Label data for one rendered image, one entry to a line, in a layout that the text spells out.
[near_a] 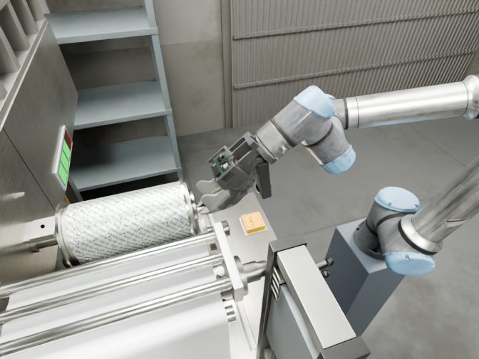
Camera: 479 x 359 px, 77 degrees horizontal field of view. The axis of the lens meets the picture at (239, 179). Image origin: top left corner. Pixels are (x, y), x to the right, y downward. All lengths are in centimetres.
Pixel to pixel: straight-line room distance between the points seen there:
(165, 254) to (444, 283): 213
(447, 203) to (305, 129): 39
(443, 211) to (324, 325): 54
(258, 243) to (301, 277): 68
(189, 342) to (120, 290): 10
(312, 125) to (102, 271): 43
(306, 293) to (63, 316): 28
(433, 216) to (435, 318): 142
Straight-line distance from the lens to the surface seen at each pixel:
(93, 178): 260
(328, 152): 65
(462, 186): 82
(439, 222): 86
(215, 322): 38
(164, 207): 66
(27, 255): 75
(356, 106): 76
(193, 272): 40
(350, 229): 118
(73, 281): 44
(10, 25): 111
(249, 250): 106
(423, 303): 225
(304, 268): 41
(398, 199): 101
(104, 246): 69
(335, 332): 38
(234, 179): 62
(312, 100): 60
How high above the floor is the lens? 178
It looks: 43 degrees down
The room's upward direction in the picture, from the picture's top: straight up
